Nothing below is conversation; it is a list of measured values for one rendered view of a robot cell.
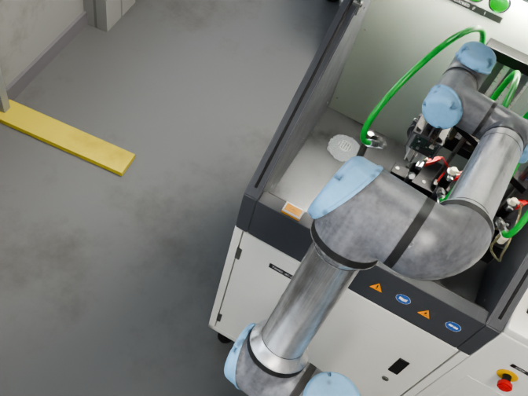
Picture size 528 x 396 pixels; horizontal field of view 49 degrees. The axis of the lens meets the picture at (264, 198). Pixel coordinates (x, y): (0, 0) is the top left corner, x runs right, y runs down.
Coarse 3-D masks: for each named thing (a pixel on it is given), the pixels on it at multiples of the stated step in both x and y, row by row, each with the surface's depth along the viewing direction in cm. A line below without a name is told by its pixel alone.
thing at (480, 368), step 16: (496, 336) 139; (480, 352) 146; (496, 352) 143; (512, 352) 139; (464, 368) 154; (480, 368) 151; (496, 368) 148; (512, 368) 144; (432, 384) 169; (448, 384) 164; (464, 384) 160; (480, 384) 156; (496, 384) 153; (512, 384) 149
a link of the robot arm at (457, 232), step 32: (480, 128) 107; (512, 128) 103; (480, 160) 95; (512, 160) 98; (480, 192) 88; (448, 224) 79; (480, 224) 82; (416, 256) 78; (448, 256) 78; (480, 256) 82
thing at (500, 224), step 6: (522, 174) 143; (522, 180) 144; (522, 216) 125; (498, 222) 140; (504, 222) 142; (522, 222) 125; (498, 228) 138; (504, 228) 135; (516, 228) 126; (504, 234) 131; (510, 234) 128
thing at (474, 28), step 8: (456, 32) 121; (464, 32) 121; (480, 32) 127; (448, 40) 120; (480, 40) 133; (440, 48) 119; (424, 56) 120; (432, 56) 119; (416, 64) 119; (424, 64) 120; (408, 72) 120; (400, 80) 120; (392, 88) 121; (384, 96) 122; (392, 96) 121; (384, 104) 122; (376, 112) 123; (368, 120) 125; (368, 128) 127; (360, 136) 130; (368, 144) 135
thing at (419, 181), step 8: (392, 168) 156; (400, 168) 156; (400, 176) 155; (416, 176) 155; (416, 184) 154; (424, 184) 154; (424, 192) 155; (432, 192) 153; (496, 232) 152; (488, 248) 149; (496, 248) 148; (488, 256) 151
